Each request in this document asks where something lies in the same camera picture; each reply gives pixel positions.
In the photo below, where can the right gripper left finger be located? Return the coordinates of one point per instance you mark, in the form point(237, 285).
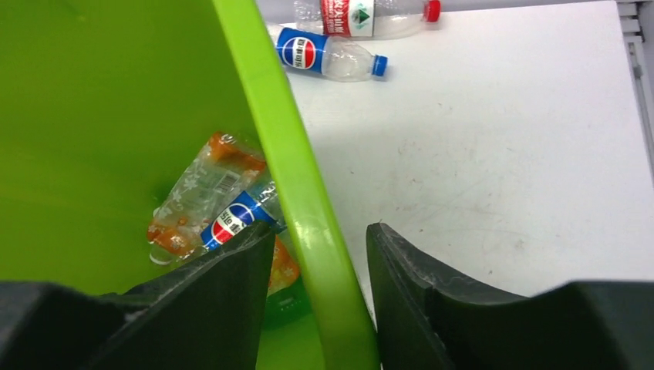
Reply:
point(207, 314)

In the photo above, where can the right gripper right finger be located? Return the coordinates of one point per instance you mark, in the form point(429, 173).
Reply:
point(432, 316)

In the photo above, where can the green plastic bin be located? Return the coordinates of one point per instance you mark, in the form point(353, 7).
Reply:
point(105, 103)

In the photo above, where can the Pepsi bottle behind bin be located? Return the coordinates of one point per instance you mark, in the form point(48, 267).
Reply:
point(331, 57)

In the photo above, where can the Pepsi bottle right side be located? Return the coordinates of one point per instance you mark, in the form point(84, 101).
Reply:
point(258, 202)

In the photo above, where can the orange label bottle back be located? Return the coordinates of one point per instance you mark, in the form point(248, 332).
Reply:
point(222, 169)

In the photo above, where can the red cap bottle back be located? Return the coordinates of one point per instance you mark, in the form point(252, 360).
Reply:
point(366, 19)

